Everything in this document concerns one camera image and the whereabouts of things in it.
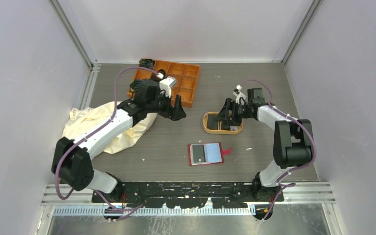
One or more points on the cream cloth bag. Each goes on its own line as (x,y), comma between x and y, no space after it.
(84,120)

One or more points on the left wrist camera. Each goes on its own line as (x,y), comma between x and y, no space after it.
(166,83)

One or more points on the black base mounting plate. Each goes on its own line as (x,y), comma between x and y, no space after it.
(187,195)

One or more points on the dark rolled belt top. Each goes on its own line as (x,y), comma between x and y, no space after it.
(146,63)

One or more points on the orange compartment organizer tray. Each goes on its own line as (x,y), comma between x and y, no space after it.
(187,78)

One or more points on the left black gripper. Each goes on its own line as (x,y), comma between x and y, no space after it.
(177,113)

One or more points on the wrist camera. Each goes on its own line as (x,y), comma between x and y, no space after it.
(240,97)
(166,83)

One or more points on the red card holder wallet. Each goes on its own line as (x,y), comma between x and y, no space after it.
(214,153)

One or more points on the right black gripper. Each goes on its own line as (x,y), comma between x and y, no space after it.
(229,105)

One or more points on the tan oval tray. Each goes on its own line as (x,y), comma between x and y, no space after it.
(211,126)

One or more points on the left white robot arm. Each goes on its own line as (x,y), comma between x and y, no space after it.
(72,161)

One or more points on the black card in holder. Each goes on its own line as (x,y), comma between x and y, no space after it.
(198,153)

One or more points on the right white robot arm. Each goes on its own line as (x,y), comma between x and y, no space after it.
(293,145)

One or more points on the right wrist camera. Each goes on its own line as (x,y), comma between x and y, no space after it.
(240,97)

